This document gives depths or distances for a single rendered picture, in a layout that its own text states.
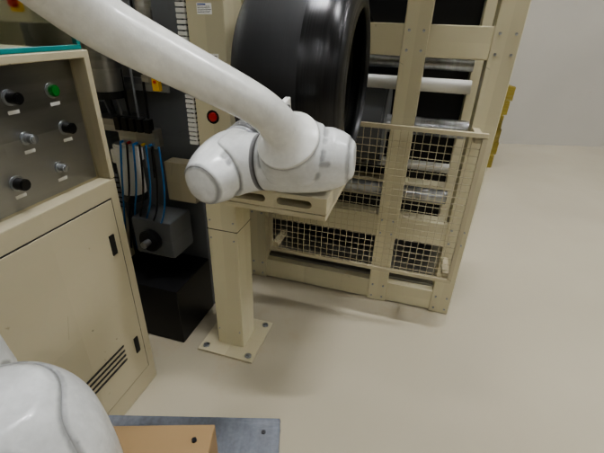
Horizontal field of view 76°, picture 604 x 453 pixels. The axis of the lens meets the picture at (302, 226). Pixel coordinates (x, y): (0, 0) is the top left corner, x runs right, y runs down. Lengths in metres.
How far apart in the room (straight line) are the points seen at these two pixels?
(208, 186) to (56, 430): 0.38
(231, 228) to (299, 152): 0.97
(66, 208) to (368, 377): 1.32
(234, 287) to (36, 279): 0.75
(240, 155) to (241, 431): 0.53
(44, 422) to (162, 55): 0.40
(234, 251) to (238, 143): 0.94
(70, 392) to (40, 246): 0.75
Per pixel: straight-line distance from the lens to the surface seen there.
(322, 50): 1.02
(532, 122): 5.91
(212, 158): 0.65
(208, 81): 0.51
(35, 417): 0.48
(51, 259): 1.24
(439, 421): 1.75
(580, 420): 2.02
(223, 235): 1.55
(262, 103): 0.53
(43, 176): 1.25
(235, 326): 1.82
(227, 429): 0.86
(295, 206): 1.25
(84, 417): 0.51
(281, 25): 1.07
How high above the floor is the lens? 1.36
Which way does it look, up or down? 28 degrees down
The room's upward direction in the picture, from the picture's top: 2 degrees clockwise
